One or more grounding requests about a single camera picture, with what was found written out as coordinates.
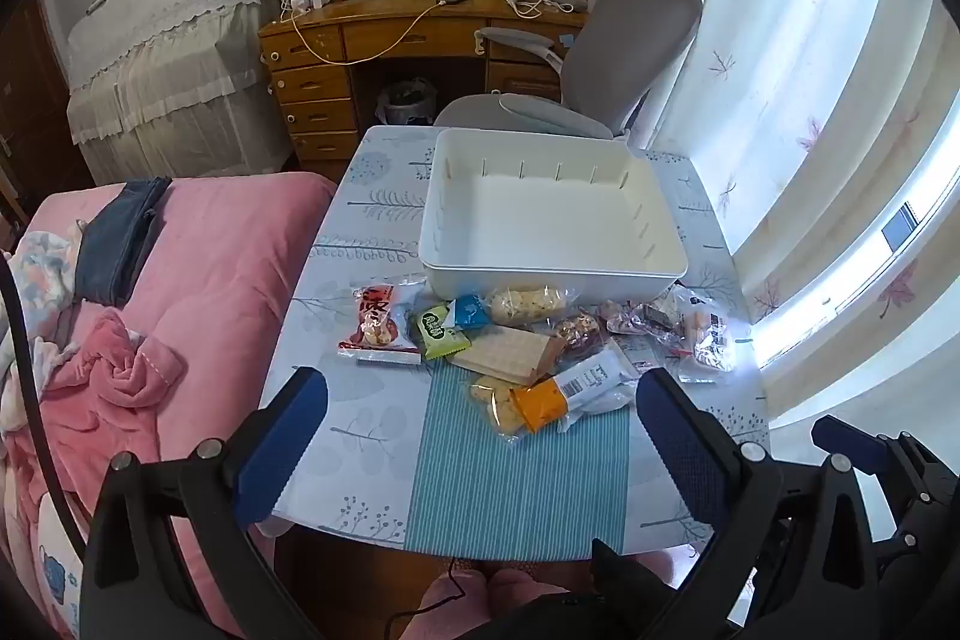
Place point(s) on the white leaf print curtain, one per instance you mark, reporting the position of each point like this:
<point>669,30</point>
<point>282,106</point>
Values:
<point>787,48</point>

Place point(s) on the trash bin with white bag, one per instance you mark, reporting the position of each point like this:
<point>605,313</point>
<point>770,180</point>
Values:
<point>409,104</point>

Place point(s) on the grey office chair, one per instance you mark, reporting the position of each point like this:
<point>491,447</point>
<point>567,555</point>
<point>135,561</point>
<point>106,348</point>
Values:
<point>630,48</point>

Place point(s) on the wooden desk with hutch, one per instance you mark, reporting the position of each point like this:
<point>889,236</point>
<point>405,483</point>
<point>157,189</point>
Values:
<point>375,14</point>

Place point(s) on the clear pale cookie packet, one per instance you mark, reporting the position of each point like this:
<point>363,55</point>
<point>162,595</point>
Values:
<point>495,407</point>

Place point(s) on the white cloth with blue print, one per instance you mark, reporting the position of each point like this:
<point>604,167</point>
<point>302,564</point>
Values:
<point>60,580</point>

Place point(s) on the floral cloth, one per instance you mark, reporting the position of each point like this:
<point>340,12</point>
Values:
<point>37,265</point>

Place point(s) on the pink blanket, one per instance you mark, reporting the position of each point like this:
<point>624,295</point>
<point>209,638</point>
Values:
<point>210,280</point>

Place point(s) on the clear yellow pastry packet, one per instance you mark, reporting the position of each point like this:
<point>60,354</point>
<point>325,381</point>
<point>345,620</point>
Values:
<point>525,304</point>

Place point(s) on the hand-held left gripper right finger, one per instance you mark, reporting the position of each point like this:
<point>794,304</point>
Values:
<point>682,445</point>

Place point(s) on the small blue snack packet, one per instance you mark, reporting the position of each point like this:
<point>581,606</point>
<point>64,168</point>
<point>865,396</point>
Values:
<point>472,312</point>

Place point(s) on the pink fleece garment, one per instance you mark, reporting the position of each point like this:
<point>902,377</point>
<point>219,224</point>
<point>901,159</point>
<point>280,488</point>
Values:
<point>127,370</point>

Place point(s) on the person's leg in pink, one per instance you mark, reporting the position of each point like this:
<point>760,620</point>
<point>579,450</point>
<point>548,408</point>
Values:
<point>525,610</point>
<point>454,610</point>

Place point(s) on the blue jeans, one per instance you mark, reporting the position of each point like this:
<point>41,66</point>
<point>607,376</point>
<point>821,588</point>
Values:
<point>112,242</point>

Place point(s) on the red snack packet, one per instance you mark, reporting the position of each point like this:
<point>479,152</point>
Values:
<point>379,321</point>

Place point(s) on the white plastic storage bin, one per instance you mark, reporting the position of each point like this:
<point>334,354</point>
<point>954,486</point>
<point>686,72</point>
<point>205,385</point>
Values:
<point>540,220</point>

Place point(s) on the white barcode snack packet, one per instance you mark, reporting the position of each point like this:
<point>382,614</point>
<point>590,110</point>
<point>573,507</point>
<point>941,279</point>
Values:
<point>592,377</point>

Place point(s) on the clear white snack packet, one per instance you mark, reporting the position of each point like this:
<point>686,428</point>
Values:
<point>712,340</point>

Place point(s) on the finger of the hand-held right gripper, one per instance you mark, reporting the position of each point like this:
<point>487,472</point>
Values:
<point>844,439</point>

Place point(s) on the brown wooden door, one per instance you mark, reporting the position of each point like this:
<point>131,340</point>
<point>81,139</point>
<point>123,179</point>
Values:
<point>30,108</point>

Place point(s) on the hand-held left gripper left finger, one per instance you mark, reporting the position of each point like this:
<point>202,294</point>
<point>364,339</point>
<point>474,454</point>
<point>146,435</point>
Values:
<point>281,445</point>

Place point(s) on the clear dark snack packet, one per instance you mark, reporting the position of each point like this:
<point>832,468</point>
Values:
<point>660,317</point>

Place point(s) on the long beige snack packet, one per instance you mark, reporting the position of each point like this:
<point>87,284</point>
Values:
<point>510,355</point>

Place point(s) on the white power strip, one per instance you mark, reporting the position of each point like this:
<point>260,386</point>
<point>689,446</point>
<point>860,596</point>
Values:
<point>307,0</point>

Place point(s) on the green snack packet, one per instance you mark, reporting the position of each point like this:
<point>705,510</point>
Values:
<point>442,332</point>

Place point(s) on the clear walnut date packet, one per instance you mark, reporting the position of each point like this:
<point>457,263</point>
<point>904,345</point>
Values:
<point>576,334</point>
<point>621,317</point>

